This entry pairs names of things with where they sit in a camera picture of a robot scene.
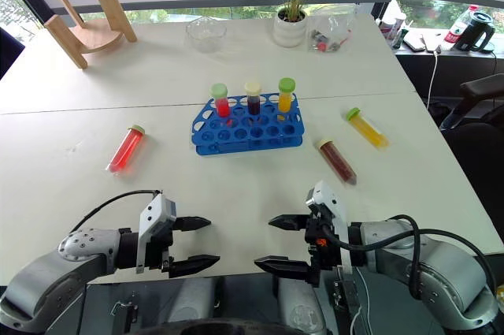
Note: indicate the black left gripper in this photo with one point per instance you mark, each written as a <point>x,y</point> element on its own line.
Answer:
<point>162,250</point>

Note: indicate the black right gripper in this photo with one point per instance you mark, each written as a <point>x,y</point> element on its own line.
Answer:
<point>321,244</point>

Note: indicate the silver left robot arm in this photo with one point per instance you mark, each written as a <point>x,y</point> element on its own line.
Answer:
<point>51,268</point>

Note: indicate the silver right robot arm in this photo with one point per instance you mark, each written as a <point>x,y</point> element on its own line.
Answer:
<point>437,268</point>

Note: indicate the dark liquid tube cream cap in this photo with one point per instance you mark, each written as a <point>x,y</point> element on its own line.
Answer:
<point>338,159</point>
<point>253,98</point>

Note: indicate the red liquid tube green cap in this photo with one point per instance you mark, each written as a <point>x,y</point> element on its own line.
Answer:
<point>127,151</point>
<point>221,100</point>

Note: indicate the blue test tube rack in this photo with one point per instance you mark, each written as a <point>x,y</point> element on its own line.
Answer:
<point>248,126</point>

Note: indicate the orange liquid tube green cap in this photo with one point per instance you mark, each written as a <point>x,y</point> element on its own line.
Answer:
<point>368,129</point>
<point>285,96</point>

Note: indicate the silver robot left leg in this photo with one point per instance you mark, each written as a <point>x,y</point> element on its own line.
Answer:
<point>189,299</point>

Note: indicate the silver robot leg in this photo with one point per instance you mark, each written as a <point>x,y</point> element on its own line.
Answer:
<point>303,305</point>
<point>189,299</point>

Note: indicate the silver robot right leg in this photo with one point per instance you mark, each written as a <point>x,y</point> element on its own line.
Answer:
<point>303,305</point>

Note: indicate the clear glass bowl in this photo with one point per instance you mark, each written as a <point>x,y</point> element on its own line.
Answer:
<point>206,35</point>

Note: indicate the clear plastic bag with items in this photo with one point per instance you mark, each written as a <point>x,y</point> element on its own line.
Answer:
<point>328,33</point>

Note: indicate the black office chair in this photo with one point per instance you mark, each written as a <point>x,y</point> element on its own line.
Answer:
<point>474,114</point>

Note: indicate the dark green small bottle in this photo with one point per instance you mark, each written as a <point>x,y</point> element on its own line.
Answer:
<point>399,38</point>

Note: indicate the potted green plant white pot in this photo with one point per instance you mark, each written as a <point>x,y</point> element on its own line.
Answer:
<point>293,8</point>

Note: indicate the wooden stand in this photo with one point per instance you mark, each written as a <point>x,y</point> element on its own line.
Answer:
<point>90,29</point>

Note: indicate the white flat device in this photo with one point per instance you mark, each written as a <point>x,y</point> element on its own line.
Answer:
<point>414,41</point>

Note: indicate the plastic bottle red label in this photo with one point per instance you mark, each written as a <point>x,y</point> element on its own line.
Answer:
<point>460,25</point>

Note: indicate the black electric kettle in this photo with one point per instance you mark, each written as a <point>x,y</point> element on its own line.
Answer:
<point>474,31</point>

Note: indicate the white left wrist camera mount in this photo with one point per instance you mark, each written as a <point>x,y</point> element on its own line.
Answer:
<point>154,217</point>

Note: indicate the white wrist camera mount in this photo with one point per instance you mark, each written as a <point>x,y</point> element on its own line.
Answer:
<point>154,217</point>
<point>330,209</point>

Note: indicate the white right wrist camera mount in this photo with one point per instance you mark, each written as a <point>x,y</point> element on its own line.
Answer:
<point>330,209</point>

